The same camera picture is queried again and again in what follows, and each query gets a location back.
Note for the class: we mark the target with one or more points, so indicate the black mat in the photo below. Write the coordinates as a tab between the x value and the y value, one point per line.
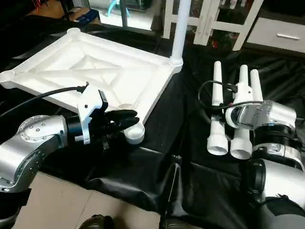
157	181

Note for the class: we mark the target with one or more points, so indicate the white drawer unit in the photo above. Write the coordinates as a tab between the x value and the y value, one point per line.
279	34

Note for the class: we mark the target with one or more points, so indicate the light blue plastic hanger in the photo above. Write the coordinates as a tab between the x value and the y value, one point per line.
113	5

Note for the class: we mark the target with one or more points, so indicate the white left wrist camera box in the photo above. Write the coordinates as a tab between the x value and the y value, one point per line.
90	114

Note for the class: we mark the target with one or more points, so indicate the blue box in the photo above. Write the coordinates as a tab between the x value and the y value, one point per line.
86	15

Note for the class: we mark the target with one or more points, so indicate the white glass door cabinet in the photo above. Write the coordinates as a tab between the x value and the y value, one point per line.
219	16

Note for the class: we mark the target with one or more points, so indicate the grey robot foot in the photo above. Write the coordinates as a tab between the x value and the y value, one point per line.
97	223
181	224

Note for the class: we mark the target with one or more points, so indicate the grey right robot foot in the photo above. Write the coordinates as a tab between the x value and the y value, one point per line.
181	224

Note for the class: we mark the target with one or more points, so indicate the grey left robot foot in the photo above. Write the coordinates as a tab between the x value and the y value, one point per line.
97	223

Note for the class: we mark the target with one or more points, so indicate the white plastic table top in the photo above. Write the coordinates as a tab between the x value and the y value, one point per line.
95	71

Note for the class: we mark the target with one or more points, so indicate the white plastic table leg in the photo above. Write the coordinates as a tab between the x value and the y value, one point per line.
180	33
218	124
242	138
256	86

